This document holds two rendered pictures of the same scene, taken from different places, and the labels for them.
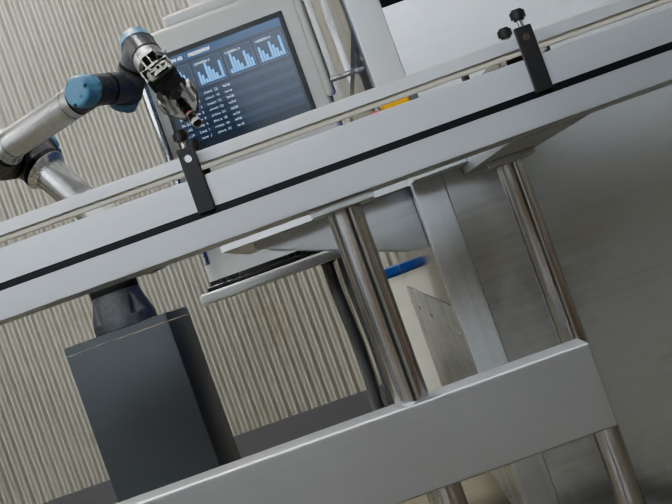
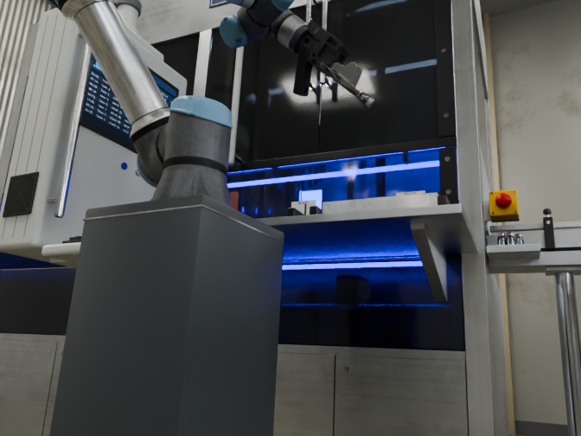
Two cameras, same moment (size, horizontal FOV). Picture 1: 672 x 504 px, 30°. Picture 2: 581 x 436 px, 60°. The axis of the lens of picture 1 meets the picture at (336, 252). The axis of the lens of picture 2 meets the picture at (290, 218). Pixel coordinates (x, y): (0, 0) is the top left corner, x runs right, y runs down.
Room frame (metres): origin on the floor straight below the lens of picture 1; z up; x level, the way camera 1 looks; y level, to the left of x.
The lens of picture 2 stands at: (2.41, 1.24, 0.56)
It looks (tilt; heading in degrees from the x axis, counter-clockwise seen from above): 15 degrees up; 295
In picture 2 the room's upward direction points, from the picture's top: 3 degrees clockwise
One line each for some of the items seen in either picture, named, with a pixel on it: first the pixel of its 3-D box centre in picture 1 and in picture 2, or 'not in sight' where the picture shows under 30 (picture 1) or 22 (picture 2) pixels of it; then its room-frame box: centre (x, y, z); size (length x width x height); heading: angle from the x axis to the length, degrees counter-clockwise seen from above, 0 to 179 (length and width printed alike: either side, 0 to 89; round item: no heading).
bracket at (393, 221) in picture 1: (341, 245); (430, 266); (2.60, -0.01, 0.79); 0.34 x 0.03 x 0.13; 90
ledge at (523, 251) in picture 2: (444, 165); (513, 253); (2.42, -0.25, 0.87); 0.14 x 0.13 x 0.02; 90
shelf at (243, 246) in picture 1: (334, 214); (335, 242); (2.85, -0.03, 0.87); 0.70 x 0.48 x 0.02; 0
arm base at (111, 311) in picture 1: (120, 306); (193, 194); (2.94, 0.52, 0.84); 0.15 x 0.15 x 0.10
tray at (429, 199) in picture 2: not in sight; (394, 224); (2.68, 0.02, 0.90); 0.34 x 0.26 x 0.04; 89
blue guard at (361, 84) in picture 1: (365, 129); (178, 201); (3.52, -0.19, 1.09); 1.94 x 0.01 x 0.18; 0
